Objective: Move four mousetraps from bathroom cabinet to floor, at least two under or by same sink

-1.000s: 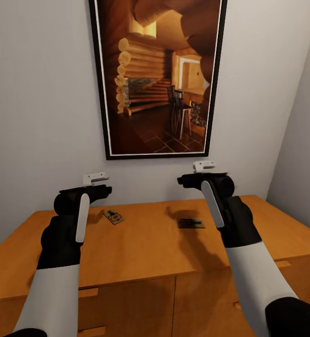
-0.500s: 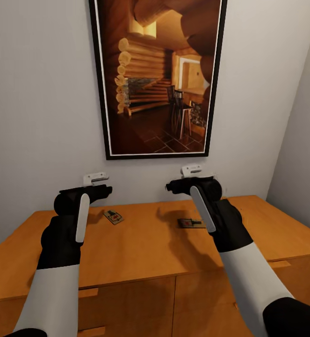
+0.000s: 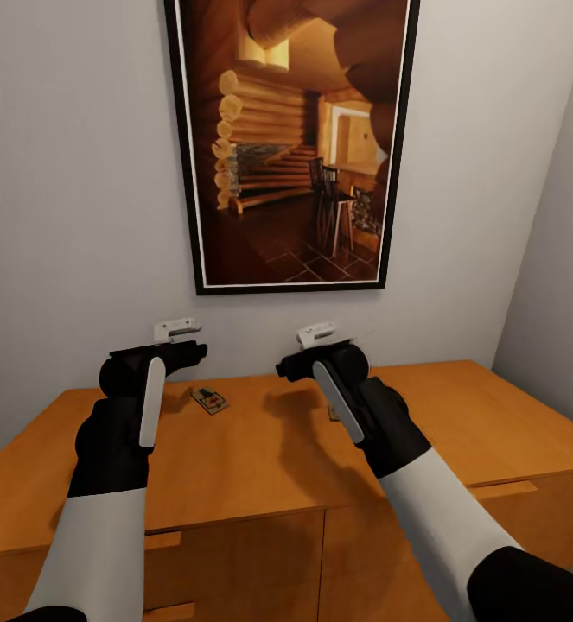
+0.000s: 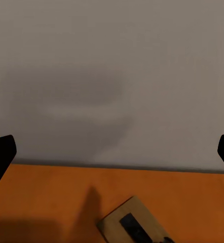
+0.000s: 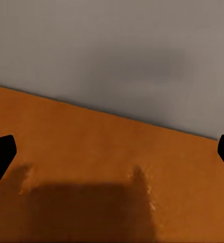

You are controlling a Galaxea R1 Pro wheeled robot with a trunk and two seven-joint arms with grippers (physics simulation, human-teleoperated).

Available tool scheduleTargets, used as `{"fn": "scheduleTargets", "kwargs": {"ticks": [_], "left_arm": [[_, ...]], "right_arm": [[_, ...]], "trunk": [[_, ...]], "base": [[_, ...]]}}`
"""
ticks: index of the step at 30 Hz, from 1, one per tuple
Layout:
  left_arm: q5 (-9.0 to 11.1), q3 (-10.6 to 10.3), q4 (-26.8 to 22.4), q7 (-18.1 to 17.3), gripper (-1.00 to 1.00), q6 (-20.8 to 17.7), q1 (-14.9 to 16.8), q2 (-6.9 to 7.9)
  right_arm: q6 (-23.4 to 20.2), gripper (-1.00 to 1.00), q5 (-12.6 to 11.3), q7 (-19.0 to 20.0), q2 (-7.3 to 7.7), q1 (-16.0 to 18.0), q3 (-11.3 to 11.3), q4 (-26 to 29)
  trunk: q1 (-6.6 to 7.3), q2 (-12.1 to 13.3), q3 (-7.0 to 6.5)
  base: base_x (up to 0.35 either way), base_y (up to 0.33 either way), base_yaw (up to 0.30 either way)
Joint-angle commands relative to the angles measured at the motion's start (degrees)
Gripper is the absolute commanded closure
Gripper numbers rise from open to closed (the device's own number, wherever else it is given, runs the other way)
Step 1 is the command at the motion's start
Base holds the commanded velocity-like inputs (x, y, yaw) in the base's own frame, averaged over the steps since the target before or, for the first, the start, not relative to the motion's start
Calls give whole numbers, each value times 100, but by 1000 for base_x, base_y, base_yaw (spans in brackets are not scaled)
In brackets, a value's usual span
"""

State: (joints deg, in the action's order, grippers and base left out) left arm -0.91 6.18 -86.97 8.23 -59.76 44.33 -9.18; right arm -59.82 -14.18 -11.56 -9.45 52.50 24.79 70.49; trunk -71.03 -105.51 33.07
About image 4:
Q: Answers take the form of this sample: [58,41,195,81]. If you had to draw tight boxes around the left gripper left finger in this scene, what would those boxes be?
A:
[0,135,17,180]

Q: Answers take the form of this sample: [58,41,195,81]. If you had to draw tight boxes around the mousetrap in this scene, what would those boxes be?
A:
[96,195,176,243]

